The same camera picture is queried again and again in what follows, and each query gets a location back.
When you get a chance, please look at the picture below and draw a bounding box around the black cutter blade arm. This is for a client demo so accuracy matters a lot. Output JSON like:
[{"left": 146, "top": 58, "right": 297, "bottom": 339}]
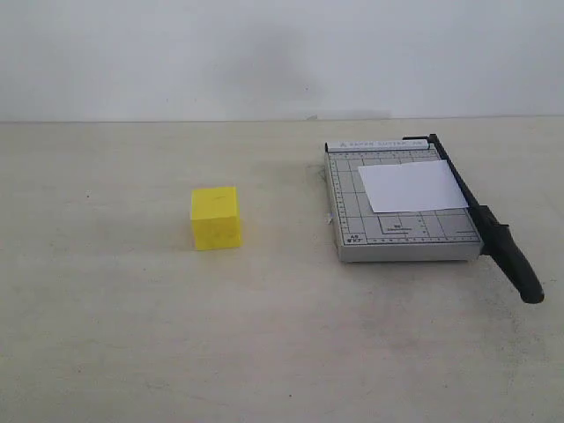
[{"left": 403, "top": 134, "right": 545, "bottom": 304}]

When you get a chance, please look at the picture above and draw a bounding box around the white paper sheet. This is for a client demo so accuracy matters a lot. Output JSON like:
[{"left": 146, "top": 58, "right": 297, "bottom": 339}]
[{"left": 359, "top": 160, "right": 468, "bottom": 213}]

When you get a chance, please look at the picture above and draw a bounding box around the yellow cube block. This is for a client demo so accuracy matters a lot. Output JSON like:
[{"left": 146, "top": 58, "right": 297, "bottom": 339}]
[{"left": 190, "top": 187, "right": 242, "bottom": 251}]

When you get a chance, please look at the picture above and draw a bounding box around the grey metal tray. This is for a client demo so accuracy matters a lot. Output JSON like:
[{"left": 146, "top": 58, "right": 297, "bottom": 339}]
[{"left": 324, "top": 137, "right": 482, "bottom": 263}]

